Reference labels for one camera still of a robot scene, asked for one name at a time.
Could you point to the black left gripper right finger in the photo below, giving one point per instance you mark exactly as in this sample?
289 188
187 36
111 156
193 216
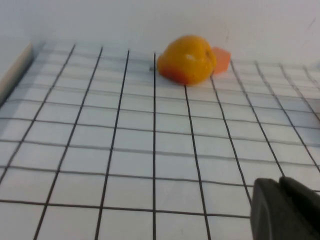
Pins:
307 210

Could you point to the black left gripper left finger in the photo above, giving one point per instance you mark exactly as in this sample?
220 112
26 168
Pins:
270 212

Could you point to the white black grid tablecloth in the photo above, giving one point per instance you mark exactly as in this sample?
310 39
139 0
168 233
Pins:
140 160

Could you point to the orange foam block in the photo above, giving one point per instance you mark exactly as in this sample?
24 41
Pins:
222 61

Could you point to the yellow orange toy fruit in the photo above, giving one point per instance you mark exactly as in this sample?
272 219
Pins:
190 62

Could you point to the white board panel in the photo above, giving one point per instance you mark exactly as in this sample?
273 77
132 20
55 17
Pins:
15 75

